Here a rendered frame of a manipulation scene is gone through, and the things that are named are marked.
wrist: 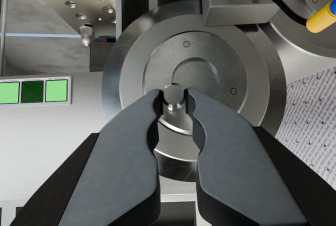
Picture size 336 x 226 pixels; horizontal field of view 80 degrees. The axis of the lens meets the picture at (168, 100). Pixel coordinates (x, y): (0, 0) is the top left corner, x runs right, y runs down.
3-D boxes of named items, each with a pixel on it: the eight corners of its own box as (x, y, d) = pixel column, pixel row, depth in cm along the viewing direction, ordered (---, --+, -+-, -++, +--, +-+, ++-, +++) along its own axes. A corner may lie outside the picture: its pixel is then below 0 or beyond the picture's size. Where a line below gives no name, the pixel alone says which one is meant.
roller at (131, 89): (261, 8, 16) (279, 157, 15) (207, 80, 42) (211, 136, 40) (117, 17, 16) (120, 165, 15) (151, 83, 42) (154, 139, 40)
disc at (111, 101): (275, -7, 17) (299, 177, 15) (272, -3, 17) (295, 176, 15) (99, 5, 17) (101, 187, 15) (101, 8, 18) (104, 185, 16)
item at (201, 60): (272, 82, 14) (194, 158, 13) (260, 87, 16) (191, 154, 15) (197, 8, 15) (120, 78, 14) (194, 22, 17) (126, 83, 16)
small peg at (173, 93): (191, 96, 11) (171, 112, 11) (188, 102, 14) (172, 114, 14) (175, 77, 11) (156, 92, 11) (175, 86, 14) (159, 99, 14)
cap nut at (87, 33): (91, 25, 50) (91, 43, 49) (97, 32, 53) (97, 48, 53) (76, 26, 50) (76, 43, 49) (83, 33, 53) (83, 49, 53)
